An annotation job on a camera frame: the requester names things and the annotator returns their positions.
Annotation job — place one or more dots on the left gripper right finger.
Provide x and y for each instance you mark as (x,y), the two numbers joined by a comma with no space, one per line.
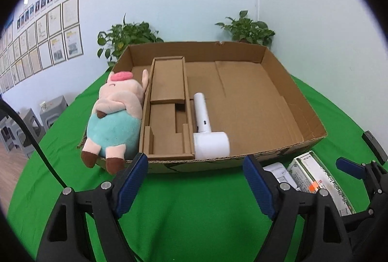
(324,237)

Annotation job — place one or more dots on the left potted green plant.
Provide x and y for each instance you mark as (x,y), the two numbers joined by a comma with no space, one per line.
(113,42)

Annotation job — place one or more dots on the paper cup on stool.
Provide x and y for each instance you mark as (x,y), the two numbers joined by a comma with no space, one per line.
(43,106)

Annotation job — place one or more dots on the potted green plant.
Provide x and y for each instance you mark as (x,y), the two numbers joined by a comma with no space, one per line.
(113,42)
(244,29)

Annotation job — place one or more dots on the right potted green plant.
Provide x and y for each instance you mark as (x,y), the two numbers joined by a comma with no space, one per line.
(244,29)

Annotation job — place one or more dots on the white folding phone stand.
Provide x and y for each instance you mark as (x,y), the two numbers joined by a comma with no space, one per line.
(281,174)

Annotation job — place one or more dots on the white handheld fan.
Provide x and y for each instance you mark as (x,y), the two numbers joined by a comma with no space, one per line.
(207,144)

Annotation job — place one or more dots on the large shallow cardboard box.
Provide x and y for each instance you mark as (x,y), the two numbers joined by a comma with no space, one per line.
(249,96)

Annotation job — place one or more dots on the long brown cardboard box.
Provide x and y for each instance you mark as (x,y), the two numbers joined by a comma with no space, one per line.
(167,123)

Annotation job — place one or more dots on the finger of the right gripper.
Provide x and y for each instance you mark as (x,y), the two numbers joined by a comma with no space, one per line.
(351,168)
(375,147)

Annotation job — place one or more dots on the pink pig plush toy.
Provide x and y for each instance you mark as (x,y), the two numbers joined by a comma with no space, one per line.
(114,125)

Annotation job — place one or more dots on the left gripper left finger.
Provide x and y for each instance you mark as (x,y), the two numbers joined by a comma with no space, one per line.
(66,235)

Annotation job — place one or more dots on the grey plastic stool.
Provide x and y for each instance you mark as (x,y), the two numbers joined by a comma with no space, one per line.
(7,137)
(35,129)
(55,108)

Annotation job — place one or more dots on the framed certificates on wall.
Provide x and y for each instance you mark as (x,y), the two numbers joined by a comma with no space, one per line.
(50,39)

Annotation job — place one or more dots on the green white medicine box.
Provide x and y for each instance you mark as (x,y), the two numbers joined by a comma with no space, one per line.
(310,175)

